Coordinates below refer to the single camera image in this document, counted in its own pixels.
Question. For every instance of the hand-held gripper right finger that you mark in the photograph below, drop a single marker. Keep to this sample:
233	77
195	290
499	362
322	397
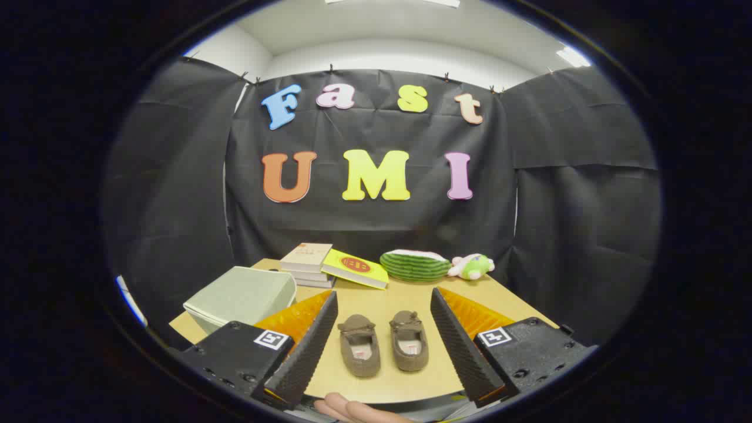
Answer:
461	346

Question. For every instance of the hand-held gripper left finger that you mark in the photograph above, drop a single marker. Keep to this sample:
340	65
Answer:
305	352

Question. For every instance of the brown fuzzy shoe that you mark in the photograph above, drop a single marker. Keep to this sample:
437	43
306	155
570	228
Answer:
409	335
358	338

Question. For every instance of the pale green fabric storage box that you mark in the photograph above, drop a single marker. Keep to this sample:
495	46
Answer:
241	294

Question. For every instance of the blue-grey stacked book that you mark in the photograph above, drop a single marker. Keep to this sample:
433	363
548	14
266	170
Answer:
317	284

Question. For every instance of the white stacked book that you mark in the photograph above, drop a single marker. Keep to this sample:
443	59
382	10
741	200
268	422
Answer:
311	275

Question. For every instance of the pink and green plush toy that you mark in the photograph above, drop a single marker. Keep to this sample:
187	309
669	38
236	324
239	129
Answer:
473	267

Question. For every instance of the watermelon slice plush pillow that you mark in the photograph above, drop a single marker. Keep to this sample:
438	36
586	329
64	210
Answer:
414	267

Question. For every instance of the beige cover book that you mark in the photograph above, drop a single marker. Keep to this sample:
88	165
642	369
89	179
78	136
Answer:
305	255

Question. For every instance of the yellow book with red label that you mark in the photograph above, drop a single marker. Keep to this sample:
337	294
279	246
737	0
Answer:
355	267

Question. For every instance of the black backdrop cloth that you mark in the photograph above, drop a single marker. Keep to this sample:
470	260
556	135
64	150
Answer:
376	229

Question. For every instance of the ceiling light panel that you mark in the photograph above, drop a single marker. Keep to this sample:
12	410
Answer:
573	57

